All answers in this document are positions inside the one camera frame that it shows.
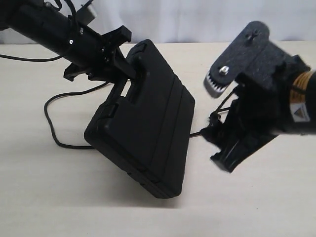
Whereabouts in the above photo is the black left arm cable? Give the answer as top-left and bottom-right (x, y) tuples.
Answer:
(0, 53), (61, 62)

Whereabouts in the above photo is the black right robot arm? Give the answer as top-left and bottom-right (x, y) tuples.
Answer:
(200, 21), (316, 173)

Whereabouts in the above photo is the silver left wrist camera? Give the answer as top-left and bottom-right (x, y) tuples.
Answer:
(77, 0), (97, 25)

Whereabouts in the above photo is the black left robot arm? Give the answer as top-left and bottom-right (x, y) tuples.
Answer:
(0, 0), (136, 83)

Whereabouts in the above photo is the black cord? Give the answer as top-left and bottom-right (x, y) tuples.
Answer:
(43, 81), (237, 150)

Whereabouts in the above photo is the white backdrop curtain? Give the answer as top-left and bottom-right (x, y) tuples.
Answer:
(0, 0), (316, 45)

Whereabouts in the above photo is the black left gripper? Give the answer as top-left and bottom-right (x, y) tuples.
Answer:
(64, 26), (136, 81)

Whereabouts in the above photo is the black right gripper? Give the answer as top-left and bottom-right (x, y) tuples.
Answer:
(201, 21), (311, 172)

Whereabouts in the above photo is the black plastic carrying case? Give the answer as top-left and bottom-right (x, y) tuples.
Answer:
(84, 39), (195, 199)

